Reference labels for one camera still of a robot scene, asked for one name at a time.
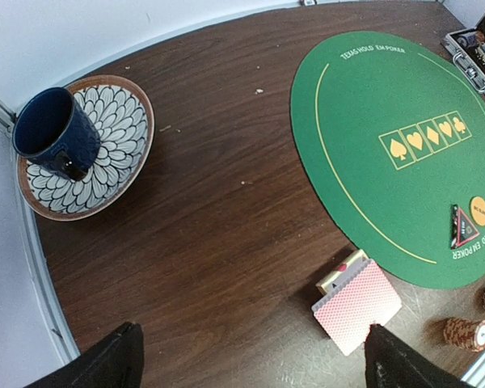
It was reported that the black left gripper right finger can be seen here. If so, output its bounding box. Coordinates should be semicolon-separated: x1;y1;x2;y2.
365;324;469;388

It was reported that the aluminium poker chip case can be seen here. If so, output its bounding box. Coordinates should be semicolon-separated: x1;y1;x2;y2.
442;1;485;96

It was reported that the green round poker mat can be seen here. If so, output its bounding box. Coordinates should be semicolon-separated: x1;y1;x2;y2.
290;32;485;289

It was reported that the red five chip stack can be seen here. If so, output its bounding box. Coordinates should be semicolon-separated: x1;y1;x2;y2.
443;318;485;352

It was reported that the gold playing card box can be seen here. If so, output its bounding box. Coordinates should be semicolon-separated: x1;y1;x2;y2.
316;249;369;295

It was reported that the red backed card deck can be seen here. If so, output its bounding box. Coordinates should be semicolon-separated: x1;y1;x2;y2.
311;259;402;356

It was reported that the orange big blind button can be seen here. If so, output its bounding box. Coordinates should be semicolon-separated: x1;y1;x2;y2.
470;196;485;226

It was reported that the blue ceramic mug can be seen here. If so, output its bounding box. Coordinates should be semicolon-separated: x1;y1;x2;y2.
12;87;101;181

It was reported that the floral patterned plate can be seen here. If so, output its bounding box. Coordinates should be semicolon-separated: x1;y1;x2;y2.
17;75;154;221

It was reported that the black red triangle button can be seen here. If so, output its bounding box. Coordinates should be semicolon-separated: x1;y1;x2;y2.
450;205;479;249

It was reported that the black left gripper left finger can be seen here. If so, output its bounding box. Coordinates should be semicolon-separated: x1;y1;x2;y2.
29;322;145;387

